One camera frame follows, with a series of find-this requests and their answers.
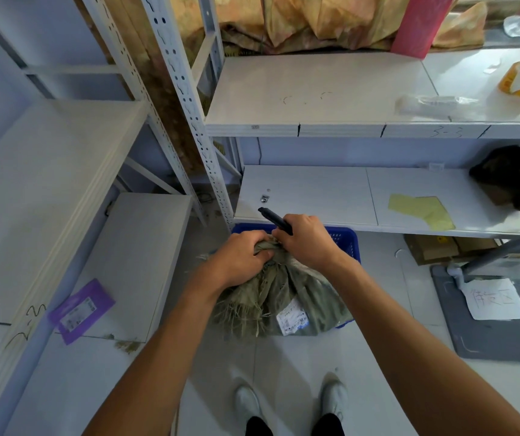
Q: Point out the person's right hand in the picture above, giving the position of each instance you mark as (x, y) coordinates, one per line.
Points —
(310, 240)

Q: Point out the person's left hand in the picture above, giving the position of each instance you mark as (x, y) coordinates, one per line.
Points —
(237, 258)

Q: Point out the person's right fingers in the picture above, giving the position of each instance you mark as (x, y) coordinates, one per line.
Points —
(287, 231)

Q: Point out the person's left fingers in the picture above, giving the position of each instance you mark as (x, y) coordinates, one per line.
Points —
(262, 249)

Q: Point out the black marker pen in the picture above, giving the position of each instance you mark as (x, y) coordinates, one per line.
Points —
(271, 217)

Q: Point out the green woven sack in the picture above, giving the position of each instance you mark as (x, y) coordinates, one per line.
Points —
(301, 290)

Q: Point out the person's left forearm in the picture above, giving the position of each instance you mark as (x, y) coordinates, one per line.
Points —
(160, 358)

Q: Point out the person's right forearm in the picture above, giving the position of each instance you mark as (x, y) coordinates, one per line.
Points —
(414, 358)

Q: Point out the small metal bolt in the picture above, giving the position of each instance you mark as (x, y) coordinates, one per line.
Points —
(265, 197)

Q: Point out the blue plastic basket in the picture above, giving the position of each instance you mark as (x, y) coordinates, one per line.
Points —
(344, 240)

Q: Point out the yellow paper sheet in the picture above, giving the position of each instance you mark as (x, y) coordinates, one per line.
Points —
(423, 211)

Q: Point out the white metal shelving unit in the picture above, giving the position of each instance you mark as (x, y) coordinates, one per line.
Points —
(314, 95)
(37, 186)

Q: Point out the brown cardboard box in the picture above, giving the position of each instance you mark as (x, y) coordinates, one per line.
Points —
(428, 249)

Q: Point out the person's left white shoe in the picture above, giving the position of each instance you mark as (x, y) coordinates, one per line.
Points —
(247, 401)

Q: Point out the person's white shoe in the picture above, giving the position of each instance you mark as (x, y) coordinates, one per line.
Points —
(247, 401)
(334, 397)

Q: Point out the person's right white shoe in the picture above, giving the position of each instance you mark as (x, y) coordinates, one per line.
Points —
(334, 397)

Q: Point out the person's left leg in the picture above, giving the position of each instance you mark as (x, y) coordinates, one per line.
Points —
(258, 427)

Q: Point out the person's leg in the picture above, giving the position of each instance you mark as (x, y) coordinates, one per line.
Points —
(258, 427)
(328, 425)

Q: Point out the person's right leg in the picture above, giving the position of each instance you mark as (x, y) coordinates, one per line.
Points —
(328, 425)

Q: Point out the purple mailer packet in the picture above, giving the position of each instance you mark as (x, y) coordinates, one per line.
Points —
(80, 311)

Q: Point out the clear plastic bag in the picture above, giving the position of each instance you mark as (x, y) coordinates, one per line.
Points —
(432, 105)

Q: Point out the brown wooden board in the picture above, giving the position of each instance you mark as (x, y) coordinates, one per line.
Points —
(151, 86)

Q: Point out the yellow-orange cloth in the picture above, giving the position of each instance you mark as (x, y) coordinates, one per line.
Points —
(323, 18)

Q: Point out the white paper sign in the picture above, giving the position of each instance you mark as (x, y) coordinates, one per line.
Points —
(496, 299)

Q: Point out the gray metal pole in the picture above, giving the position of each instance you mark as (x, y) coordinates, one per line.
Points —
(514, 247)

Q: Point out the black bag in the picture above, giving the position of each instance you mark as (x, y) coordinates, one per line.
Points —
(509, 172)

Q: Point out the pink sheet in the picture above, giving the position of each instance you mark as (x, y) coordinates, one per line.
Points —
(421, 22)

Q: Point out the gray sign base plate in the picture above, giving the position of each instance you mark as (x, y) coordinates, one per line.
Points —
(491, 340)

